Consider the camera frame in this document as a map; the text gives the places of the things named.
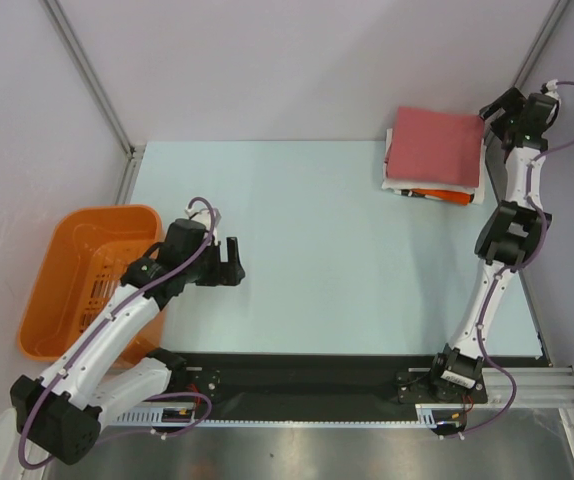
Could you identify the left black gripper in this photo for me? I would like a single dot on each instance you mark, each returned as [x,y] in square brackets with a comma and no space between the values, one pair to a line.
[223,273]

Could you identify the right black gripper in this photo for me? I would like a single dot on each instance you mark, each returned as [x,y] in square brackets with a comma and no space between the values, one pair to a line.
[513,99]

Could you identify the red t shirt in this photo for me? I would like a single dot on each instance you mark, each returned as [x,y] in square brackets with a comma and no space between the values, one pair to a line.
[435,147]

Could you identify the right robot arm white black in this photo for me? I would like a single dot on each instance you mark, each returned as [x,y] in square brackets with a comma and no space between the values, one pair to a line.
[509,240]

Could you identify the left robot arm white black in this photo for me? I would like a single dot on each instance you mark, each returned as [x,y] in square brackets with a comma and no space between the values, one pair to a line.
[65,409]

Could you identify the folded orange white t shirt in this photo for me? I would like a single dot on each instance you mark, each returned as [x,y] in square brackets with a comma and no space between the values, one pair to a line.
[453,197]

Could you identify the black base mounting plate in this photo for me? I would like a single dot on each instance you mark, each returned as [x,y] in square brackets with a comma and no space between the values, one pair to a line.
[313,388]

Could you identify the orange plastic laundry basket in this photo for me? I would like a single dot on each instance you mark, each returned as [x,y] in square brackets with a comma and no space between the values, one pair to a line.
[88,253]

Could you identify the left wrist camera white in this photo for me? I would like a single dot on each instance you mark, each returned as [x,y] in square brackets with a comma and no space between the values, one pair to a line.
[209,218]

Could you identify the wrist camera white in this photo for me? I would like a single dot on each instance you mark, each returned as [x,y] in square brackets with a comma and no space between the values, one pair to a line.
[550,89]
[209,218]

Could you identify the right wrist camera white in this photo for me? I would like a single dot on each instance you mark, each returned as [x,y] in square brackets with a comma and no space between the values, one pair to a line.
[550,89]

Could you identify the right aluminium frame post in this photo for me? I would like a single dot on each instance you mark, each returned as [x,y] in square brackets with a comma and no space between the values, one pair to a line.
[544,34]

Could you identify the aluminium frame post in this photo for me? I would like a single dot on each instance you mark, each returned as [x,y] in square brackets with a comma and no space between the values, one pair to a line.
[544,34]
[78,55]

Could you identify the white slotted cable duct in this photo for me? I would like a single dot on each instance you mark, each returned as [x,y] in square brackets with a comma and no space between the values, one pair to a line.
[149,416]

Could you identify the left aluminium frame post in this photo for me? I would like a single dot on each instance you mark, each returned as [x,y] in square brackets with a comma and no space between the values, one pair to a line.
[78,55]

